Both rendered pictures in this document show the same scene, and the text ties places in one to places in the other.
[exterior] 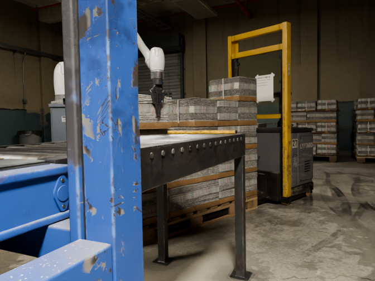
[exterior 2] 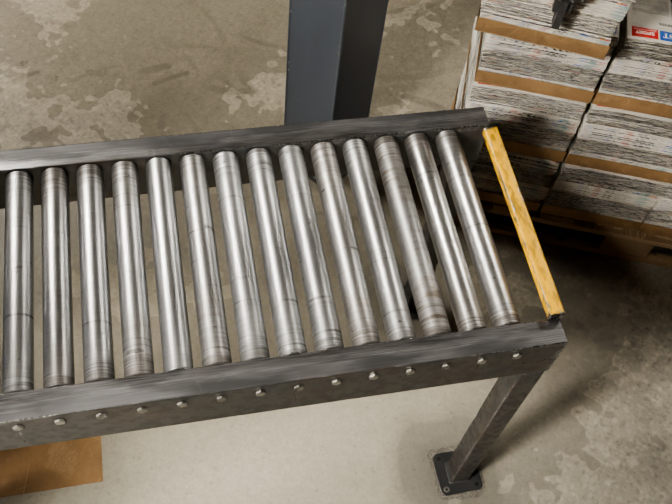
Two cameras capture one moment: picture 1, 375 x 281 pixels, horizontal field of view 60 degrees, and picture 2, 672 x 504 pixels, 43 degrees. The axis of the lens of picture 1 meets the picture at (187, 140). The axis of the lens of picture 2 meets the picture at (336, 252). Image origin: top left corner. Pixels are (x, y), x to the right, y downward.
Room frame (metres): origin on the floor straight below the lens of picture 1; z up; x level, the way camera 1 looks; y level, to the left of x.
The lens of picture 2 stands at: (1.01, -0.55, 2.11)
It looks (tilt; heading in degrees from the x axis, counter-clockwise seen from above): 58 degrees down; 47
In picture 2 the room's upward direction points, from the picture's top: 9 degrees clockwise
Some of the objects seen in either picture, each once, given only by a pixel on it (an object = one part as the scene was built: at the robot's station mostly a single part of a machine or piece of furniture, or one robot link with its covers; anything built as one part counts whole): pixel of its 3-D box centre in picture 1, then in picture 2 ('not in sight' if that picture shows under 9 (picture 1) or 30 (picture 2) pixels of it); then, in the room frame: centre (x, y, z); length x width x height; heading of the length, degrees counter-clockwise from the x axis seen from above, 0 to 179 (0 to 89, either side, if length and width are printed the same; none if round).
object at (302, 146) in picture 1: (275, 160); not in sight; (3.83, -1.04, 0.40); 0.69 x 0.55 x 0.80; 44
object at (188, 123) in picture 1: (190, 124); not in sight; (2.86, -0.03, 0.86); 0.38 x 0.29 x 0.04; 44
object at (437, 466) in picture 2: (240, 274); (457, 471); (1.80, -0.29, 0.01); 0.14 x 0.13 x 0.01; 65
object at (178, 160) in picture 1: (192, 155); (185, 398); (1.22, -0.02, 0.74); 1.34 x 0.05 x 0.12; 155
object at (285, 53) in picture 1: (285, 110); not in sight; (3.33, -1.00, 0.97); 0.09 x 0.09 x 1.75; 44
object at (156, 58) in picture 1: (157, 59); not in sight; (2.24, 0.20, 1.30); 0.13 x 0.11 x 0.16; 6
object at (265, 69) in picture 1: (258, 84); not in sight; (3.58, -0.79, 1.28); 0.57 x 0.01 x 0.65; 44
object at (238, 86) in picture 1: (232, 144); not in sight; (3.27, -0.46, 0.65); 0.39 x 0.30 x 1.29; 44
